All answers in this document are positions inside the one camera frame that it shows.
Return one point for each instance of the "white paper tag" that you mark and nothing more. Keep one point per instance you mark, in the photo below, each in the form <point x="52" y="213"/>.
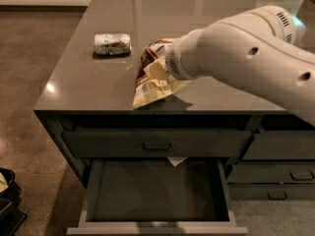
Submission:
<point x="176" y="160"/>

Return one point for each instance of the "top right drawer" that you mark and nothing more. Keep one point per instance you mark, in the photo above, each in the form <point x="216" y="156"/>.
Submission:
<point x="281" y="145"/>

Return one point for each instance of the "grey counter cabinet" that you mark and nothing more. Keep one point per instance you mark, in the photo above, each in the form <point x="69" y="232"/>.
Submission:
<point x="92" y="91"/>

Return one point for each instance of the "bottom right drawer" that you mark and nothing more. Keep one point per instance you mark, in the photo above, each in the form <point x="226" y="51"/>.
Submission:
<point x="274" y="192"/>

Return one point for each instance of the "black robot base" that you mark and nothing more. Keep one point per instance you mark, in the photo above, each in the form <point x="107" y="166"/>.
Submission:
<point x="11" y="218"/>

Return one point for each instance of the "white green crushed can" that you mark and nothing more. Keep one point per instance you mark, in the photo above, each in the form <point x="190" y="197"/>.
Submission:
<point x="112" y="43"/>

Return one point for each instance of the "open middle drawer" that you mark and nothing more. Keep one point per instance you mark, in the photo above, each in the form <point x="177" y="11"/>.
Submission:
<point x="155" y="198"/>

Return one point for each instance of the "closed top left drawer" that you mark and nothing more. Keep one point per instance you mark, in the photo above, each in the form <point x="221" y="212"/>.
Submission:
<point x="156" y="142"/>

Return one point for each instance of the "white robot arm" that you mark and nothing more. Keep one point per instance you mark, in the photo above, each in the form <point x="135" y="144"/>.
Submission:
<point x="251" y="51"/>

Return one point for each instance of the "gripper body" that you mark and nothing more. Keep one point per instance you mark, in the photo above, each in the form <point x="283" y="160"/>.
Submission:
<point x="172" y="60"/>

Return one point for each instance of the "brown chip bag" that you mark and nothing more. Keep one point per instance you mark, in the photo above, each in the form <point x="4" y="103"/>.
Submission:
<point x="149" y="93"/>

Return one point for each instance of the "middle right drawer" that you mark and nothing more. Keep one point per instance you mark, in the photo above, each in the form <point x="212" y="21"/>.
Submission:
<point x="263" y="173"/>

